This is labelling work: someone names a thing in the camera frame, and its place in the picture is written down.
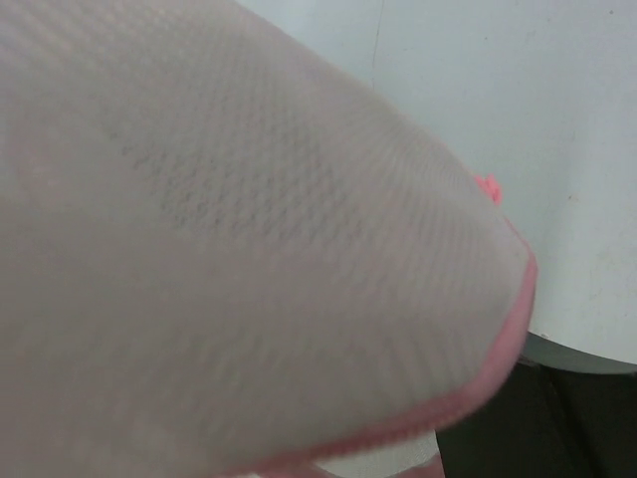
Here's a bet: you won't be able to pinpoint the white mesh laundry bag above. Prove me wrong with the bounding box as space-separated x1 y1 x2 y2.
1 1 537 477

